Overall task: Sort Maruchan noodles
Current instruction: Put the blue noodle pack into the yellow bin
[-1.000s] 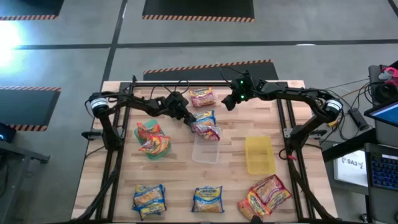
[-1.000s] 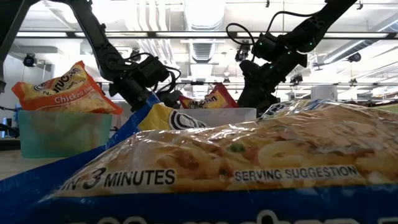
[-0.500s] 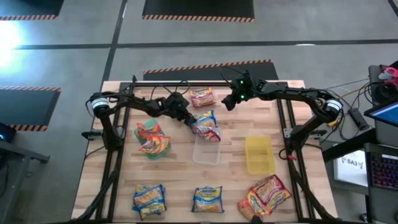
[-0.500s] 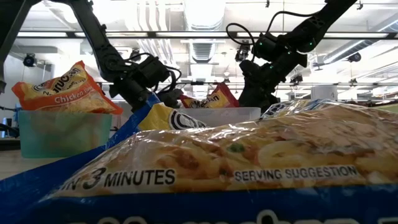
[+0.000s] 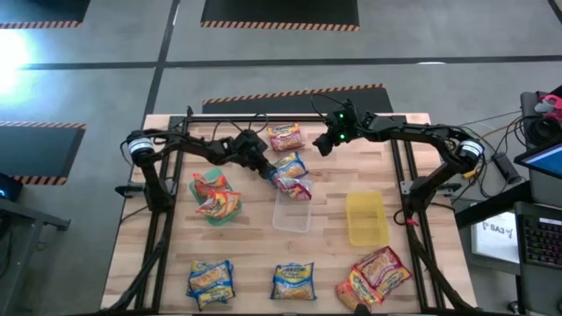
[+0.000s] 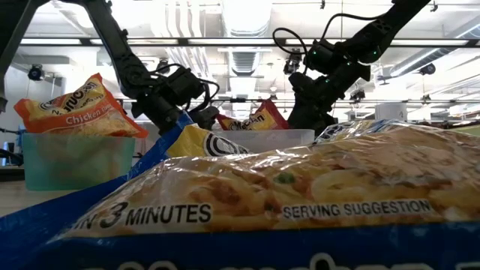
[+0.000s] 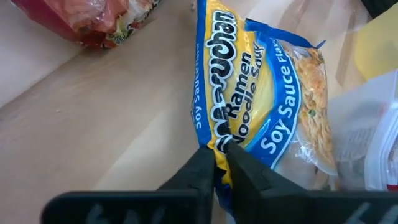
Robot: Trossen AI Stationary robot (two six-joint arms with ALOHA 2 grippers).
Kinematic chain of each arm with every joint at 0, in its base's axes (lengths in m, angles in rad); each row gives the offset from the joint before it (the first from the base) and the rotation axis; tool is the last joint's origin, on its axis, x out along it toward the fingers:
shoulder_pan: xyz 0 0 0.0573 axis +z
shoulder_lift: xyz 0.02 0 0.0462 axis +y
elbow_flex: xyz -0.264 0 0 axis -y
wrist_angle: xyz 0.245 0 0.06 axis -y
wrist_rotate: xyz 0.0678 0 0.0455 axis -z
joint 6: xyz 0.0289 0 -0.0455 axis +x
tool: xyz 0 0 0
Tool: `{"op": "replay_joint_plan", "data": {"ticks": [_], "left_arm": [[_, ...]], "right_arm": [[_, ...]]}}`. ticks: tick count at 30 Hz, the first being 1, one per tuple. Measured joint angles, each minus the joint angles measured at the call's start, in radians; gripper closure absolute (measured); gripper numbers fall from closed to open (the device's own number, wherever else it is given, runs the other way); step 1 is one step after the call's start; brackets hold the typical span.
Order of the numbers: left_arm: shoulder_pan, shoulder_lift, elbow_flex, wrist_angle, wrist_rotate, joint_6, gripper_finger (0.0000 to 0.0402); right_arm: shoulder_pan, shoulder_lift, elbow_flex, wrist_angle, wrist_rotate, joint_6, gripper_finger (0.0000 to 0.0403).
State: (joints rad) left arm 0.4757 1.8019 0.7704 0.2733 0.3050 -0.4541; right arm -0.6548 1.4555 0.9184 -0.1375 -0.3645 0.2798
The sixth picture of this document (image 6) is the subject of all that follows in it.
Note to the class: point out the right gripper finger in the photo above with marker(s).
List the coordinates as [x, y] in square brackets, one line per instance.
[302, 120]
[324, 122]

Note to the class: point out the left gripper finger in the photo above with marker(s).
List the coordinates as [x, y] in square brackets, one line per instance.
[205, 118]

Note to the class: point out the red beef noodle pack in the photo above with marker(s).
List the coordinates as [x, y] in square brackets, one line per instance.
[255, 120]

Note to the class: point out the orange chicken noodle pack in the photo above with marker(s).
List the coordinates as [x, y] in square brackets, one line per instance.
[82, 112]

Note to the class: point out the blue soy sauce noodle pack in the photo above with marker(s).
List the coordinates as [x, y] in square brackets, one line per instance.
[262, 195]

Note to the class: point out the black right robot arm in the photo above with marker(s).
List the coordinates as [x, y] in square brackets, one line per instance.
[378, 28]

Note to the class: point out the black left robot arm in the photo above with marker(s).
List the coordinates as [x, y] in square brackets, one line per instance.
[123, 56]

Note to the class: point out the black ceiling spotlight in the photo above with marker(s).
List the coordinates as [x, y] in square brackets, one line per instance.
[35, 72]
[288, 67]
[358, 94]
[427, 69]
[162, 67]

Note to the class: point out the clear plastic container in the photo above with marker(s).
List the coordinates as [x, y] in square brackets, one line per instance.
[270, 140]

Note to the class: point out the green translucent plastic container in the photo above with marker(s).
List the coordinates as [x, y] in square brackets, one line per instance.
[75, 165]

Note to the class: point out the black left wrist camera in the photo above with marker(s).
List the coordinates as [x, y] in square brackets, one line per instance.
[185, 86]

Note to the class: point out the silver air duct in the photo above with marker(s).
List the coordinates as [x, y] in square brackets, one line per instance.
[245, 62]

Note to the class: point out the long black ceiling rail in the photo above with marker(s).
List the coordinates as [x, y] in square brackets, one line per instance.
[412, 101]

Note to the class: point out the black aluminium rig frame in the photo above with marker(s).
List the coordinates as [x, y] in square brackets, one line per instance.
[11, 174]

